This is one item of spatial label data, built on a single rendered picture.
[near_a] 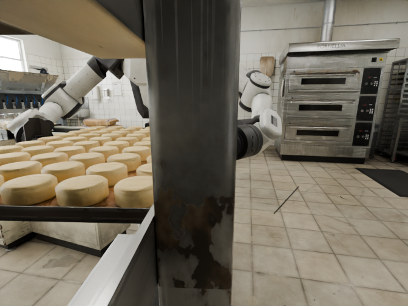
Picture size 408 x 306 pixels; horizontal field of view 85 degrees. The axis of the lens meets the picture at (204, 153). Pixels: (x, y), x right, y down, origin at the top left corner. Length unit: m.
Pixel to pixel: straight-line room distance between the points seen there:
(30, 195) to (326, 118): 4.42
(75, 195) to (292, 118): 4.22
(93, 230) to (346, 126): 4.13
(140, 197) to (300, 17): 5.50
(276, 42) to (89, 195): 5.32
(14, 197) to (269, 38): 5.35
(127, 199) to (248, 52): 5.24
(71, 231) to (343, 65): 4.36
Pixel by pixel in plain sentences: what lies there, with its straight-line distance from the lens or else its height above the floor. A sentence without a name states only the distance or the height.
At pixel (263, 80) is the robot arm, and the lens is 0.84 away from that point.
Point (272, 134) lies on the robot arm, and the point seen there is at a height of 1.02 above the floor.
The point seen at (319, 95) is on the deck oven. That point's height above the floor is 1.20.
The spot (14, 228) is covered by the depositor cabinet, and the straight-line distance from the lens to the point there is 2.26.
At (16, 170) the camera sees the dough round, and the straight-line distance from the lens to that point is 0.37.
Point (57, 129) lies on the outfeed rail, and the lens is 2.24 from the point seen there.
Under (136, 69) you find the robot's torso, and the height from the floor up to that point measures 1.23.
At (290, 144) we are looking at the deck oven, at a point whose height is 0.32.
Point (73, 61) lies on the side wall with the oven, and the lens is 6.97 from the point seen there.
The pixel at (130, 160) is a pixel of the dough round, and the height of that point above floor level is 1.02.
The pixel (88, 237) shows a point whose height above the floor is 0.17.
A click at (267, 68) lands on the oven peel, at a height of 1.77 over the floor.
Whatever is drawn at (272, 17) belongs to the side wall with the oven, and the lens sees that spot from 5.58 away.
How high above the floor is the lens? 1.11
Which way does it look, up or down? 13 degrees down
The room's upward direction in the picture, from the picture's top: straight up
